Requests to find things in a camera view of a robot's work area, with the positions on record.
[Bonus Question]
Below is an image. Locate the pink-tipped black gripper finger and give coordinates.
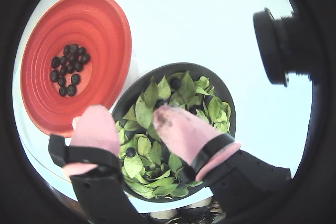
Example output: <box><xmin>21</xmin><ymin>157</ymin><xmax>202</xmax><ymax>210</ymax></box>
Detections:
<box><xmin>48</xmin><ymin>104</ymin><xmax>148</xmax><ymax>224</ymax></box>
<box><xmin>152</xmin><ymin>104</ymin><xmax>292</xmax><ymax>217</ymax></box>

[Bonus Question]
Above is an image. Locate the pile of green leaves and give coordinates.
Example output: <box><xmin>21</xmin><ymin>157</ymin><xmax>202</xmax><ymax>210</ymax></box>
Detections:
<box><xmin>115</xmin><ymin>71</ymin><xmax>232</xmax><ymax>199</ymax></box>

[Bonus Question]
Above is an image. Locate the dark grey shallow bowl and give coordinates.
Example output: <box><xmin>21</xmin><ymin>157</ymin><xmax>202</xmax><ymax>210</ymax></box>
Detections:
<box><xmin>111</xmin><ymin>62</ymin><xmax>237</xmax><ymax>204</ymax></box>

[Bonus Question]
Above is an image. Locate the red collapsible silicone cup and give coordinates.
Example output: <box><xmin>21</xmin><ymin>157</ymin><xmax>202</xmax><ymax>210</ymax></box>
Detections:
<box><xmin>20</xmin><ymin>0</ymin><xmax>132</xmax><ymax>138</ymax></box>

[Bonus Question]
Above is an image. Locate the black camera lens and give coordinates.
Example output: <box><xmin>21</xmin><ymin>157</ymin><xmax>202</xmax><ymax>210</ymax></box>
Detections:
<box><xmin>252</xmin><ymin>7</ymin><xmax>314</xmax><ymax>88</ymax></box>

